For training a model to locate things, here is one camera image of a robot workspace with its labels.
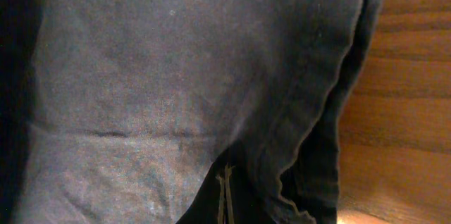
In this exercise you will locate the navy blue shorts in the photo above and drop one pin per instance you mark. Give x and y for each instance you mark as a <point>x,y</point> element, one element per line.
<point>176,111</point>

